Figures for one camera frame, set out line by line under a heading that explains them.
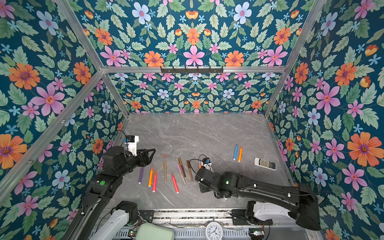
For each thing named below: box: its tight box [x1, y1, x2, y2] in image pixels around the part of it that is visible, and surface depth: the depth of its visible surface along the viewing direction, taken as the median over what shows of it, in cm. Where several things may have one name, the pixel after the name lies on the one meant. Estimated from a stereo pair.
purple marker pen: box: [138, 166, 144, 185], surface depth 88 cm
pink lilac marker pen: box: [177, 163, 186, 184], surface depth 90 cm
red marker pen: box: [152, 172, 157, 193], surface depth 87 cm
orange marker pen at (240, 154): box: [237, 146, 243, 163], surface depth 98 cm
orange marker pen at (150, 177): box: [148, 167, 154, 187], surface depth 88 cm
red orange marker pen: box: [171, 171, 180, 194], surface depth 86 cm
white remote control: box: [254, 157, 277, 171], surface depth 93 cm
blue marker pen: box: [233, 144, 238, 161], surface depth 98 cm
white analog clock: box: [205, 221, 223, 240], surface depth 68 cm
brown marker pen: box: [178, 157, 187, 178], surface depth 93 cm
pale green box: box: [135, 222, 175, 240], surface depth 69 cm
